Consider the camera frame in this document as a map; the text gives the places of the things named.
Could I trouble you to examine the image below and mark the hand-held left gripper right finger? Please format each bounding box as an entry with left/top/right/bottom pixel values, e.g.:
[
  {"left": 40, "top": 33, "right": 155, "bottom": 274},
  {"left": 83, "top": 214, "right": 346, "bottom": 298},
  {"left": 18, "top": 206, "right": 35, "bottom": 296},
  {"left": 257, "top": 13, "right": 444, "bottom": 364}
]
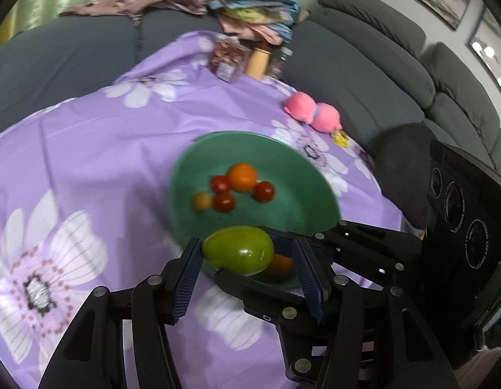
[{"left": 291, "top": 237, "right": 455, "bottom": 389}]

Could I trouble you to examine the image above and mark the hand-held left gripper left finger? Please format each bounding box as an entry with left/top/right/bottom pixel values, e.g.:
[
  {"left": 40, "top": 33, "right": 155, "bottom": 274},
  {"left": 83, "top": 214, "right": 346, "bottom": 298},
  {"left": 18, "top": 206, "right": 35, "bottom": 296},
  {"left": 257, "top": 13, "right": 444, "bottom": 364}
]
[{"left": 38, "top": 237, "right": 203, "bottom": 389}]

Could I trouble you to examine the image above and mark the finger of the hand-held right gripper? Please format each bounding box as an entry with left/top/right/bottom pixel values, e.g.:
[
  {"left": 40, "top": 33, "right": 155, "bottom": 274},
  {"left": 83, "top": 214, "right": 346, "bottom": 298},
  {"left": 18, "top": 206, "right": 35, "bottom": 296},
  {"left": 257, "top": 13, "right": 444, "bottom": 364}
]
[
  {"left": 213, "top": 269, "right": 336, "bottom": 382},
  {"left": 256, "top": 219, "right": 427, "bottom": 290}
]

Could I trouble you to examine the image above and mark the large orange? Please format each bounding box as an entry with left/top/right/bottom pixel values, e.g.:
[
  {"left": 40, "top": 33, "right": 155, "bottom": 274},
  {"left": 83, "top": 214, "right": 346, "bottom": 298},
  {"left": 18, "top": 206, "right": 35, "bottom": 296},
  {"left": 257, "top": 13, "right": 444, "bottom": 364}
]
[{"left": 264, "top": 253, "right": 295, "bottom": 284}]

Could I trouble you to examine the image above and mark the green mango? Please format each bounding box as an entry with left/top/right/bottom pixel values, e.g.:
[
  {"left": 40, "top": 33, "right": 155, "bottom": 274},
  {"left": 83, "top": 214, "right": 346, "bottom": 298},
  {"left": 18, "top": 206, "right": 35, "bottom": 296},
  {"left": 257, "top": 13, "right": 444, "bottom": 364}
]
[{"left": 202, "top": 227, "right": 275, "bottom": 275}]

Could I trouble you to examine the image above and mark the red cherry tomato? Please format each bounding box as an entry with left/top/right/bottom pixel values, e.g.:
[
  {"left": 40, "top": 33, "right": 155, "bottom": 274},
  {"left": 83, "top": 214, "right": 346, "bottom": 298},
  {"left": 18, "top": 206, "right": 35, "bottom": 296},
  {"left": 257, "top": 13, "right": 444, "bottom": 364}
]
[
  {"left": 252, "top": 181, "right": 276, "bottom": 203},
  {"left": 213, "top": 192, "right": 237, "bottom": 213},
  {"left": 211, "top": 175, "right": 232, "bottom": 194}
]

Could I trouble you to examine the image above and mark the green plastic bowl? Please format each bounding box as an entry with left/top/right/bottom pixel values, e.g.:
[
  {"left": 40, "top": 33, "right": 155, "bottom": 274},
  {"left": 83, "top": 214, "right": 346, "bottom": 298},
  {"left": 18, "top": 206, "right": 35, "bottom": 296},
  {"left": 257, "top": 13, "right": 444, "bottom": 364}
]
[{"left": 168, "top": 130, "right": 342, "bottom": 290}]

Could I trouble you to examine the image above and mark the small orange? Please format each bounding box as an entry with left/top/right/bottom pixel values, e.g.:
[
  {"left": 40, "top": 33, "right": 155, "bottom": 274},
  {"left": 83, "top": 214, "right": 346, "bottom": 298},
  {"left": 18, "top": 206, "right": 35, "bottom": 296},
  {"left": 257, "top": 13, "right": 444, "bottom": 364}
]
[{"left": 228, "top": 163, "right": 259, "bottom": 192}]

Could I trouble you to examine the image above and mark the person's right forearm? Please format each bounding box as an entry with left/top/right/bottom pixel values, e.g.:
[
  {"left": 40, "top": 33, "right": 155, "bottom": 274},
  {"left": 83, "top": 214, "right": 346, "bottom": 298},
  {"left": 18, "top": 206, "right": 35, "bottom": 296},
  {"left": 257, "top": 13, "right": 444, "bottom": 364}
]
[{"left": 449, "top": 344, "right": 501, "bottom": 377}]

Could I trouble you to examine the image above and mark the pink plush toy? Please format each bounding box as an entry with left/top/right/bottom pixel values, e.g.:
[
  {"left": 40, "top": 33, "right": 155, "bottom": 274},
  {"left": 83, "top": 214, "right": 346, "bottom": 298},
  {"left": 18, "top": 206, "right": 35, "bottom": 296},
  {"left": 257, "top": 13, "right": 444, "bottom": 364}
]
[{"left": 284, "top": 92, "right": 343, "bottom": 134}]

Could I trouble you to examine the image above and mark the purple floral cloth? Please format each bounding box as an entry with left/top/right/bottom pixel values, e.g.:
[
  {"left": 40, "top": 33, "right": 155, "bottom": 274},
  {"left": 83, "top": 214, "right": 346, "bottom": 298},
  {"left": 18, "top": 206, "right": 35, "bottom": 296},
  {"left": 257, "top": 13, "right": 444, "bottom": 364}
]
[{"left": 0, "top": 30, "right": 405, "bottom": 389}]

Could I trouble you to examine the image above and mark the grey sofa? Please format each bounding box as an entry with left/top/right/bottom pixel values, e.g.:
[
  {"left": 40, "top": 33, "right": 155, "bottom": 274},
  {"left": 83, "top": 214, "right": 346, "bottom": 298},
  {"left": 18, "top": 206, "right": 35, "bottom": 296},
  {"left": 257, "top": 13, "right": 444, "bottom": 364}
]
[{"left": 0, "top": 0, "right": 501, "bottom": 228}]

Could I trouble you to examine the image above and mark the dark small jar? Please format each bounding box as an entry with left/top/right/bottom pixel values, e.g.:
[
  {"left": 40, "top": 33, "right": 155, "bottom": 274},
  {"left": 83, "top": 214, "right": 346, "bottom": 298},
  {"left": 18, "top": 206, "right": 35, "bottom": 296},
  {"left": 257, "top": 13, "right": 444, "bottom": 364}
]
[{"left": 268, "top": 46, "right": 295, "bottom": 79}]

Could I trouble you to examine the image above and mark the framed wall mirror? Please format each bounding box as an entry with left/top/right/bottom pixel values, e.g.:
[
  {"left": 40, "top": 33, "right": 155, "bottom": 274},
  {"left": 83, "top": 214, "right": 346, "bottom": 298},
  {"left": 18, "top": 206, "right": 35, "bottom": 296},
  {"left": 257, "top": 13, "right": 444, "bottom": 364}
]
[{"left": 467, "top": 6, "right": 501, "bottom": 102}]

